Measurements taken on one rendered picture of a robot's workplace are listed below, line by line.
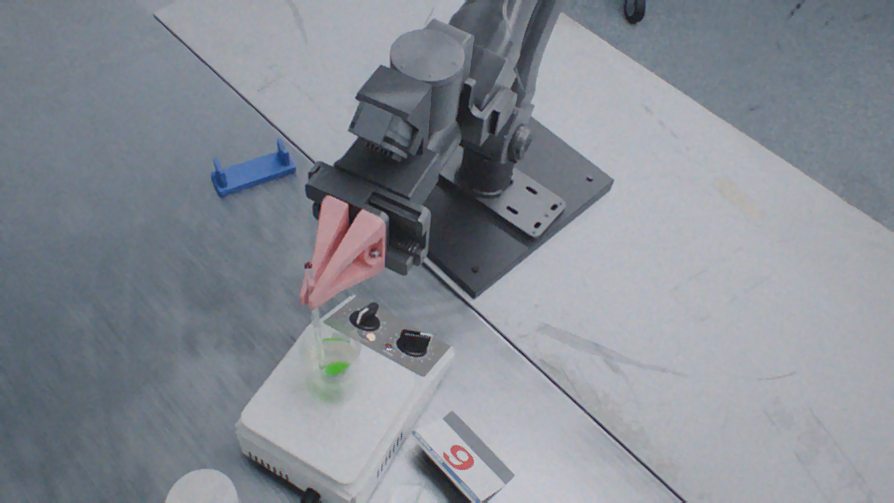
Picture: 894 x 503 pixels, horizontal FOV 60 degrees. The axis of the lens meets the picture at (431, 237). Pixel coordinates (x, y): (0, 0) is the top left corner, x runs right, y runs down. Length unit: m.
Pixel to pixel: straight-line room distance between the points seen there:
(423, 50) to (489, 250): 0.36
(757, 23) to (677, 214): 2.03
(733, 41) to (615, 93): 1.76
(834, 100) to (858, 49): 0.31
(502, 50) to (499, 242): 0.29
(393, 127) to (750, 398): 0.53
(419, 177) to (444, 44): 0.10
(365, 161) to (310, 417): 0.24
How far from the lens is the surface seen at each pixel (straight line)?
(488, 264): 0.89
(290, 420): 0.72
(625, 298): 0.92
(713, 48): 2.82
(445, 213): 0.93
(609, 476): 0.82
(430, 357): 0.78
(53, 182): 1.04
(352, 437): 0.71
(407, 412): 0.74
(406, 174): 0.60
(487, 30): 0.70
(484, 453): 0.80
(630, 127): 1.10
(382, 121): 0.55
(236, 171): 0.98
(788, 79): 2.82
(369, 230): 0.58
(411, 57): 0.60
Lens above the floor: 1.64
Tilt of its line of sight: 54 degrees down
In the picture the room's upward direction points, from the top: 7 degrees clockwise
